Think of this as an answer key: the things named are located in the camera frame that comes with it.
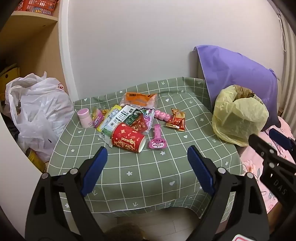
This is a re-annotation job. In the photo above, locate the small pink jar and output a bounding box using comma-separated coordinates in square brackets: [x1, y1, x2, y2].
[77, 108, 93, 128]

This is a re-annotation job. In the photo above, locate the green checked tablecloth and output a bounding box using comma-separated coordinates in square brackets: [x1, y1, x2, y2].
[46, 77, 245, 218]

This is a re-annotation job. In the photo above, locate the white ribbed curtain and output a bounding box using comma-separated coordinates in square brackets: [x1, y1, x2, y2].
[276, 14, 296, 116]

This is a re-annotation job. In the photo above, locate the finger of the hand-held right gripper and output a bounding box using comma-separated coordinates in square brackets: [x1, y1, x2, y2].
[248, 134, 281, 172]
[269, 128, 296, 153]

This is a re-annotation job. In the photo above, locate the orange snack packet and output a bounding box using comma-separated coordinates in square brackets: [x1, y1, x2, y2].
[120, 92, 158, 110]

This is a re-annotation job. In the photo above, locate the pink floral blanket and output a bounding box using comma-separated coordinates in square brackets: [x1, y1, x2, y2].
[239, 116, 296, 214]

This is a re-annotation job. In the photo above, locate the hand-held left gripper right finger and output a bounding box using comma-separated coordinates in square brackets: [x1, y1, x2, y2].
[187, 146, 270, 241]

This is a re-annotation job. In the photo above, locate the yellow wafer packet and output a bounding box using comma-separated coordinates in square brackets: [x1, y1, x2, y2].
[97, 105, 122, 130]

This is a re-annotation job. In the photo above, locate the purple cloth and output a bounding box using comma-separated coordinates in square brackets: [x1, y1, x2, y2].
[193, 45, 281, 130]

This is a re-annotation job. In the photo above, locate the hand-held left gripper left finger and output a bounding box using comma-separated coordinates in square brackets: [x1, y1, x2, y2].
[25, 146, 108, 241]

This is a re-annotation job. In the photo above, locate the yellow tin can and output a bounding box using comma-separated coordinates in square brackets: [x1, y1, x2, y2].
[25, 148, 47, 173]

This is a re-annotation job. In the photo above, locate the red snack packet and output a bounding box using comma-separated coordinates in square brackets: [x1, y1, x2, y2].
[166, 108, 186, 132]

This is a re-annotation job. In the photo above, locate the red plastic basket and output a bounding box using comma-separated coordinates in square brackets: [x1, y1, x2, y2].
[15, 0, 59, 16]

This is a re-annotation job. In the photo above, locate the white packet with black print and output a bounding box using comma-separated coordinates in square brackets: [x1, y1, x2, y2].
[99, 104, 144, 145]

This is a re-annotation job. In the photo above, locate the bin with yellow plastic liner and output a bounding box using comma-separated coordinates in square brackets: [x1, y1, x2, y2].
[212, 85, 269, 147]

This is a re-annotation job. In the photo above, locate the pink stick wrapper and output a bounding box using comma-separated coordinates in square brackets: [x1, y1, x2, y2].
[148, 124, 167, 150]

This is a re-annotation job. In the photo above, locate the silver pink printed packet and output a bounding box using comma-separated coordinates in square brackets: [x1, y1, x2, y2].
[139, 107, 156, 135]

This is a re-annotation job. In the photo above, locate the dark red packet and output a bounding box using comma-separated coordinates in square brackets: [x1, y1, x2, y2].
[130, 115, 148, 133]

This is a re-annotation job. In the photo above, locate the yellow box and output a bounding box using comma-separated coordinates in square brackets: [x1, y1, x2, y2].
[0, 66, 21, 102]

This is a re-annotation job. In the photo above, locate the small pink packet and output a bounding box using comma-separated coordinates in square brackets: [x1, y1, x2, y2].
[92, 109, 104, 128]

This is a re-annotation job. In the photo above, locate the red paper cup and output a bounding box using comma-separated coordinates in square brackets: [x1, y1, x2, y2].
[111, 122, 147, 153]

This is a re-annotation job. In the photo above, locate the white plastic bag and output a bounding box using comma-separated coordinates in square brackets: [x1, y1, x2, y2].
[5, 72, 75, 161]

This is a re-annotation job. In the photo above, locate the pink caterpillar toy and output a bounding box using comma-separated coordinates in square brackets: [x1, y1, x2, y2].
[154, 110, 171, 121]

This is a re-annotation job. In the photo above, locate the wooden shelf unit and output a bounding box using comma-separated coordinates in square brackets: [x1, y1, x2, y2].
[0, 0, 70, 174]

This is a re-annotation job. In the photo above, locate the brown fuzzy slipper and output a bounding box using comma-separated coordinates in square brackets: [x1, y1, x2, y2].
[105, 222, 144, 241]

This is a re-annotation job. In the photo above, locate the white hanging cable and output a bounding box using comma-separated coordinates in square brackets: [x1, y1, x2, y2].
[278, 14, 287, 52]

